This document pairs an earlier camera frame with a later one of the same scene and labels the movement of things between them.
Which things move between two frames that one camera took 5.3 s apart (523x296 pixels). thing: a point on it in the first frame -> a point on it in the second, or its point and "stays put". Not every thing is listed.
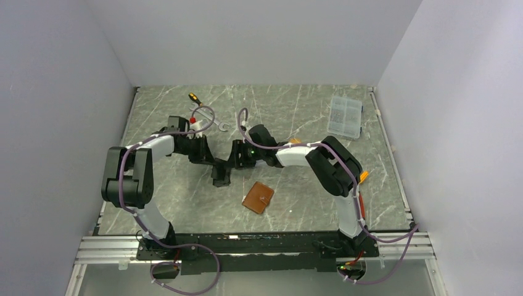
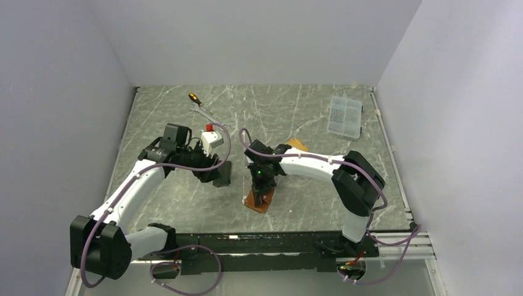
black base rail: [266, 253] stays put
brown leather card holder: [258, 197] stays put
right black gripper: [238, 147] -> [259, 186]
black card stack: [221, 183] stays put
